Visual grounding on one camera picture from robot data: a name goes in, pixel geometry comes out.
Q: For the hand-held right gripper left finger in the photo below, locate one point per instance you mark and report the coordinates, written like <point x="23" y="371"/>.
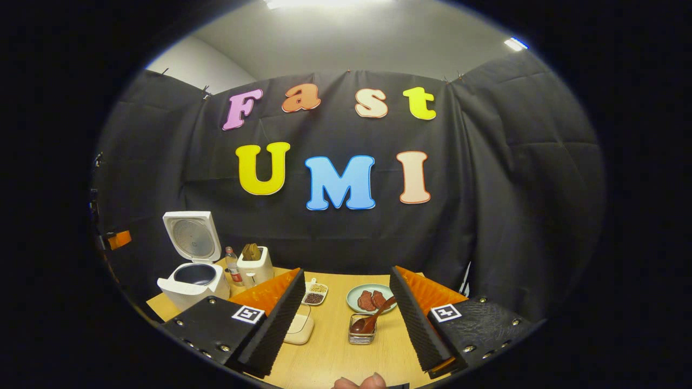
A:
<point x="278" y="329"/>

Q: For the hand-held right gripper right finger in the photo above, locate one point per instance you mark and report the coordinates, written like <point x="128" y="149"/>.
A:
<point x="419" y="324"/>

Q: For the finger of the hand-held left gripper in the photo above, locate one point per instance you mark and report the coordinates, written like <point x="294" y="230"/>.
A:
<point x="121" y="239"/>

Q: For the brown wooden spoon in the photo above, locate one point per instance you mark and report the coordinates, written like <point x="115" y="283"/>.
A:
<point x="363" y="325"/>

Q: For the white rice cooker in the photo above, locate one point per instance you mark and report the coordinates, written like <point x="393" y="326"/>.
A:
<point x="189" y="294"/>

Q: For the red meat slice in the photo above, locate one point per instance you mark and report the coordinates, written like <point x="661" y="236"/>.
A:
<point x="379" y="298"/>
<point x="366" y="301"/>

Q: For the white divided grain dish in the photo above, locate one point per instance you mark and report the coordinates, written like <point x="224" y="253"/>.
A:
<point x="314" y="294"/>

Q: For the white toaster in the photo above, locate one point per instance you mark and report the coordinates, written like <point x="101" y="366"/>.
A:
<point x="257" y="270"/>

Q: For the clear plastic bottle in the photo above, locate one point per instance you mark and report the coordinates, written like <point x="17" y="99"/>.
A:
<point x="234" y="273"/>

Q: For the pale green plate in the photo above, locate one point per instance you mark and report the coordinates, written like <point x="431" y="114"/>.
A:
<point x="351" y="296"/>

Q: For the black backdrop cloth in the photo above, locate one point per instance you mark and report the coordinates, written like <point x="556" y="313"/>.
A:
<point x="513" y="189"/>

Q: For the large ceiling light panel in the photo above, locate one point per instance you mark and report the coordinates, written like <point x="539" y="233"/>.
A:
<point x="324" y="3"/>

